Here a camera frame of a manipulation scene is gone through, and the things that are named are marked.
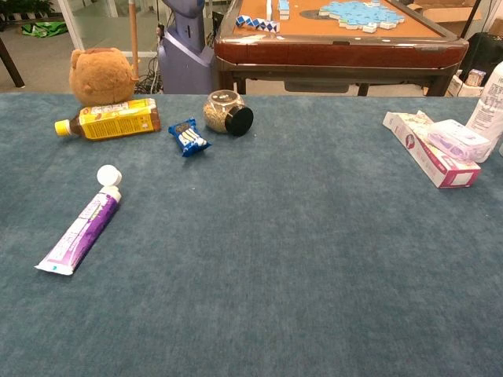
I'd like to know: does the purple white tube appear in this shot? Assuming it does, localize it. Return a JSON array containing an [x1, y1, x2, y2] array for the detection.
[[34, 184, 123, 276]]

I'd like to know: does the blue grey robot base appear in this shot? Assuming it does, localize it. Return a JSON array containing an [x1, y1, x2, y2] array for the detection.
[[156, 0, 216, 95]]

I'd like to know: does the pink white box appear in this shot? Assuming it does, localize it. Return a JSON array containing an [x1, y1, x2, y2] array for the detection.
[[382, 110, 482, 189]]

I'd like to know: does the white bottle yellow cap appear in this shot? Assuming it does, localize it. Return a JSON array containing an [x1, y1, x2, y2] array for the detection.
[[465, 60, 503, 164]]

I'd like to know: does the blue table cloth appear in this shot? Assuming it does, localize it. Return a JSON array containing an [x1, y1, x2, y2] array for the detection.
[[0, 93, 503, 377]]

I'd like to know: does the blue cookie packet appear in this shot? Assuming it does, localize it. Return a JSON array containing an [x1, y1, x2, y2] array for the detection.
[[167, 116, 212, 158]]

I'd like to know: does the glass jar black lid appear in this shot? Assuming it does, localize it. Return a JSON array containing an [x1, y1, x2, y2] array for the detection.
[[202, 90, 255, 137]]

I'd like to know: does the yellow label tea bottle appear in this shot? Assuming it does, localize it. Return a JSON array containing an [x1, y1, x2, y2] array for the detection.
[[54, 97, 162, 141]]

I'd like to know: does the brown mahjong table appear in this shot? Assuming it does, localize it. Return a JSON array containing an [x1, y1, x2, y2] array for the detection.
[[214, 0, 471, 97]]

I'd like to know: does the blue white snake puzzle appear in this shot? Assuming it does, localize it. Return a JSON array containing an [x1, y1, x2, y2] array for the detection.
[[234, 14, 281, 33]]

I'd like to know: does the brown plush bear toy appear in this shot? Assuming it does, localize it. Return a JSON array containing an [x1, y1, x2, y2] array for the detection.
[[68, 47, 137, 107]]

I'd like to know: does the wooden pole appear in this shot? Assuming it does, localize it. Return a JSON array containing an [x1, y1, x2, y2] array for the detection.
[[128, 0, 141, 82]]

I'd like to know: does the blue mahjong tile pile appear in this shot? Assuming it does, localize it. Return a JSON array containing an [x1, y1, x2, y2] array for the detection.
[[318, 0, 406, 35]]

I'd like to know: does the pale purple plastic case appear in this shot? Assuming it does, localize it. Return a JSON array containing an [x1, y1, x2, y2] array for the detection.
[[427, 119, 492, 163]]

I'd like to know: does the white carton box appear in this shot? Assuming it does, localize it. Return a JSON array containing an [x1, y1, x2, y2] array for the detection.
[[447, 68, 486, 97]]

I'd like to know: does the green bag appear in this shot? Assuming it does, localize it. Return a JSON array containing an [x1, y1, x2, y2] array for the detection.
[[21, 21, 68, 39]]

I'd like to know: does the cardboard box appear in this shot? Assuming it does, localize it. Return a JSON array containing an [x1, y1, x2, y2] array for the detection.
[[408, 0, 483, 36]]

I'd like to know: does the black cable bundle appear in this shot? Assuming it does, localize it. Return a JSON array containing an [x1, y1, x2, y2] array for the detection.
[[133, 54, 162, 95]]

